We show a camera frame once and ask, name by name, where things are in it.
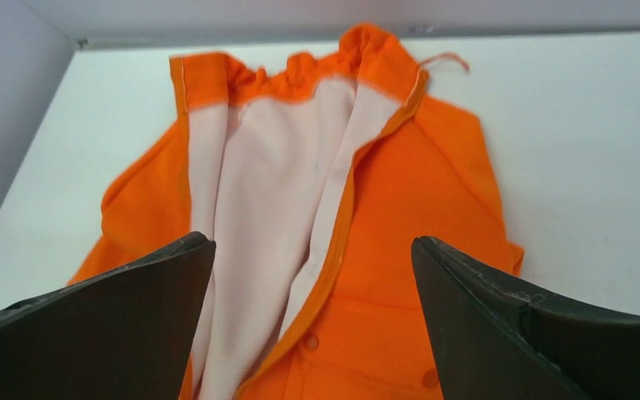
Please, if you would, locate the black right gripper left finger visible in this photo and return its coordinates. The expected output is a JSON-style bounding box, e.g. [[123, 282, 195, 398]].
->
[[0, 232, 216, 399]]

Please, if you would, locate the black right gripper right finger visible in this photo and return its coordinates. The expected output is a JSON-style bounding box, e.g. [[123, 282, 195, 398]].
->
[[411, 236, 640, 399]]

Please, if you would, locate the orange zip-up jacket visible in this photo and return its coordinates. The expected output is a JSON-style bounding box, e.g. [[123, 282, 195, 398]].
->
[[73, 24, 523, 399]]

